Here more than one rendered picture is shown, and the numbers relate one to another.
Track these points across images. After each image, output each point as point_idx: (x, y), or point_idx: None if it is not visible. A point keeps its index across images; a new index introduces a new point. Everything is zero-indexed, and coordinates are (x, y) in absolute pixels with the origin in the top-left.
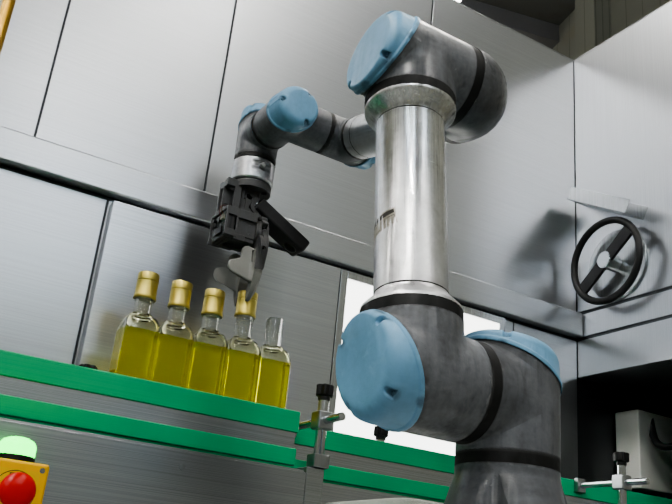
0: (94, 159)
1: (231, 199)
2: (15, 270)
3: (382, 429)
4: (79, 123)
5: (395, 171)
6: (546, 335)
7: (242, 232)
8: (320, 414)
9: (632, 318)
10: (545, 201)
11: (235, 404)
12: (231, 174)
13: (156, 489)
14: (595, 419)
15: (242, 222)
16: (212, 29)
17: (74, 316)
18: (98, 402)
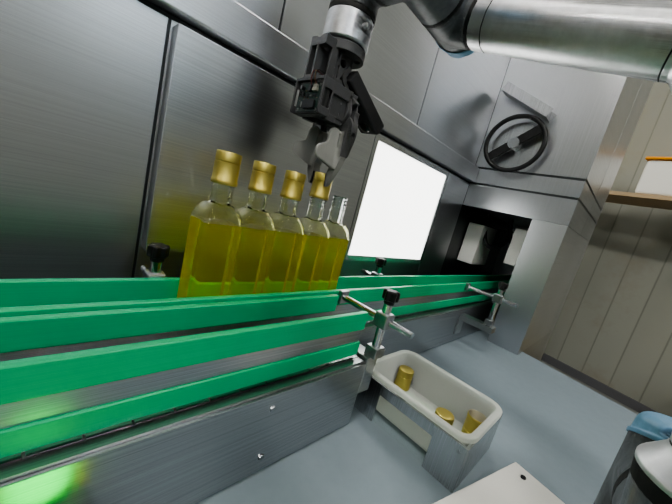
0: None
1: (323, 63)
2: (45, 104)
3: (383, 262)
4: None
5: None
6: (459, 180)
7: (333, 111)
8: (387, 320)
9: (514, 184)
10: (488, 87)
11: (322, 325)
12: (326, 26)
13: (247, 438)
14: (461, 225)
15: (335, 99)
16: None
17: (138, 167)
18: (176, 376)
